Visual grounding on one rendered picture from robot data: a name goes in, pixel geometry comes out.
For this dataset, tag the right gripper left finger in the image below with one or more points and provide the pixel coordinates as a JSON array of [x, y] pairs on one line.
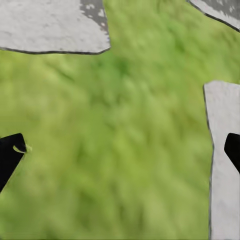
[[12, 149]]

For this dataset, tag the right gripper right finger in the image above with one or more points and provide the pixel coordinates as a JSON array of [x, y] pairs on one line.
[[232, 149]]

